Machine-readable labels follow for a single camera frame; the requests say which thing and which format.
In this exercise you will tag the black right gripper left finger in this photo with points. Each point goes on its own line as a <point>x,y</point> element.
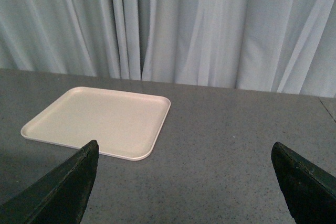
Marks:
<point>61,196</point>

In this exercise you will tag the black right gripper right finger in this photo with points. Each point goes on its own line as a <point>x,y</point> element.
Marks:
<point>309,191</point>

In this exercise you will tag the cream rectangular tray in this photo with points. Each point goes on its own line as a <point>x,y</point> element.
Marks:
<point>126,125</point>

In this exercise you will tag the light grey curtain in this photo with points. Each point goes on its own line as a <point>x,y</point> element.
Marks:
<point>285,46</point>

